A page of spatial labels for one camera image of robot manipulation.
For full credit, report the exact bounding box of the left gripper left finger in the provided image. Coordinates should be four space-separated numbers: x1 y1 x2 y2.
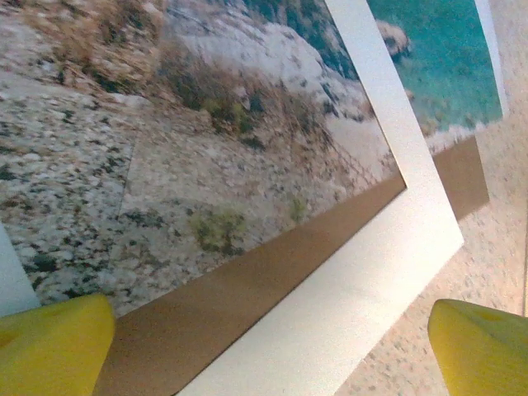
0 293 116 396

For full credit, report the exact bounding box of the landscape photo print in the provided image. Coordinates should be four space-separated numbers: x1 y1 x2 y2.
0 0 511 318

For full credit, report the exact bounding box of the white mat board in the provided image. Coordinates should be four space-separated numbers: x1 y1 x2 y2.
0 0 465 396

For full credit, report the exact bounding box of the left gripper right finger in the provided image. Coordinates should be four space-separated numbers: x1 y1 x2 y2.
427 299 528 396

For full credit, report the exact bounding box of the brown backing board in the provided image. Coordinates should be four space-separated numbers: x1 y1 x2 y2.
94 135 491 396

